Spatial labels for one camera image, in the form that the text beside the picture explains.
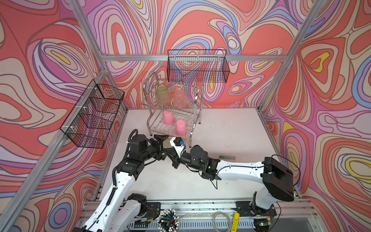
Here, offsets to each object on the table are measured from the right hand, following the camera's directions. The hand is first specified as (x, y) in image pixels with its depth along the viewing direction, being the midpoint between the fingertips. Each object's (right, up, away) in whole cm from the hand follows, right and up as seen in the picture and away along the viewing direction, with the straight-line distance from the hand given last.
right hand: (164, 153), depth 70 cm
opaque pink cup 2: (+7, +11, +21) cm, 25 cm away
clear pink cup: (+7, +29, +9) cm, 32 cm away
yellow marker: (+35, -33, -1) cm, 48 cm away
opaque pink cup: (-2, +18, +28) cm, 34 cm away
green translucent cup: (+2, +5, -4) cm, 7 cm away
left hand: (+3, +6, +2) cm, 7 cm away
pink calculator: (+37, -7, +21) cm, 43 cm away
